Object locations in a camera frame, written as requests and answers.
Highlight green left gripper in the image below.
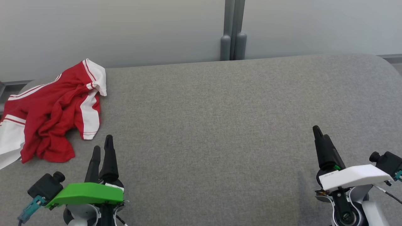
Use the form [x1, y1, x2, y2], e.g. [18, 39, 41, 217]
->
[46, 135, 125, 210]

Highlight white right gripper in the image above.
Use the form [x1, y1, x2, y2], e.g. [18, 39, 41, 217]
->
[312, 125, 395, 191]

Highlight red and white jersey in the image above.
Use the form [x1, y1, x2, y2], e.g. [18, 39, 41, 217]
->
[20, 58, 107, 164]

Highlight grey fabric sofa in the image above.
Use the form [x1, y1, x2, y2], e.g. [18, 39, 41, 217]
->
[0, 53, 402, 226]

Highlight teal left camera connector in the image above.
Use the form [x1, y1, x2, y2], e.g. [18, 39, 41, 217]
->
[17, 195, 47, 224]

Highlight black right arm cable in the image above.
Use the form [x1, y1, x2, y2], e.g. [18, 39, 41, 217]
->
[374, 185, 402, 205]

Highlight grey partition post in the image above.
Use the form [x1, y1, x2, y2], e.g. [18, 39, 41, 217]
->
[220, 0, 247, 61]

